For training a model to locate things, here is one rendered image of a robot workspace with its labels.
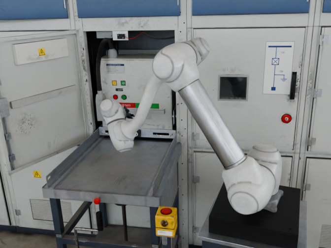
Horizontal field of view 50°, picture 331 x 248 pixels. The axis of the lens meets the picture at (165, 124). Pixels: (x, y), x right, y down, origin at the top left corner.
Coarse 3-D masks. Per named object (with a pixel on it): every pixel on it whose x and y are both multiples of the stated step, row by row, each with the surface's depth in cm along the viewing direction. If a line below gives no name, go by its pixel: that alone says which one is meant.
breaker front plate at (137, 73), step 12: (108, 60) 226; (120, 60) 225; (132, 60) 223; (144, 60) 222; (132, 72) 226; (144, 72) 224; (108, 84) 232; (120, 84) 230; (132, 84) 228; (144, 84) 227; (108, 96) 235; (120, 96) 233; (132, 96) 231; (156, 96) 228; (168, 96) 226; (132, 108) 234; (168, 108) 229; (156, 120) 234; (168, 120) 232
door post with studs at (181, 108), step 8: (184, 0) 201; (184, 8) 202; (184, 16) 204; (184, 24) 205; (176, 32) 208; (184, 32) 207; (176, 40) 210; (184, 40) 208; (176, 96) 221; (176, 104) 222; (184, 104) 222; (176, 112) 225; (184, 112) 223; (176, 120) 227; (184, 120) 225; (176, 128) 228; (184, 128) 227; (184, 136) 229; (184, 144) 231; (184, 152) 233; (184, 160) 235; (184, 168) 237; (184, 176) 238; (184, 184) 241; (184, 192) 243; (184, 200) 245; (184, 208) 247; (184, 216) 249; (184, 224) 251; (184, 232) 254; (184, 240) 256
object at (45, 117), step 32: (64, 32) 210; (0, 64) 184; (32, 64) 199; (64, 64) 218; (0, 96) 185; (32, 96) 201; (64, 96) 222; (0, 128) 187; (32, 128) 206; (64, 128) 226; (32, 160) 210
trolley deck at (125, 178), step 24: (144, 144) 231; (168, 144) 230; (96, 168) 199; (120, 168) 199; (144, 168) 198; (168, 168) 197; (48, 192) 180; (72, 192) 177; (96, 192) 174; (120, 192) 173; (144, 192) 173
